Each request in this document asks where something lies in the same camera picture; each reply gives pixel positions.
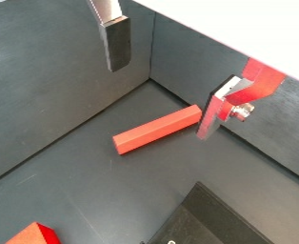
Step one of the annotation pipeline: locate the silver red gripper right finger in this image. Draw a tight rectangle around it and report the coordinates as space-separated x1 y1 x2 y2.
198 58 286 140

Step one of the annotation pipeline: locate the red shape sorter block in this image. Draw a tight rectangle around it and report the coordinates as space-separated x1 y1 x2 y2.
5 222 61 244

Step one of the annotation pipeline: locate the red hexagon peg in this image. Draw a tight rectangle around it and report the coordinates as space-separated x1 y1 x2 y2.
114 105 203 154

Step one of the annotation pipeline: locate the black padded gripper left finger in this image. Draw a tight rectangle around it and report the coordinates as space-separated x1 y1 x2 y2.
87 0 131 72

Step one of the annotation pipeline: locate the black curved peg holder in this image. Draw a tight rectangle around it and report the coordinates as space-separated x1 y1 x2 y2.
144 182 275 244

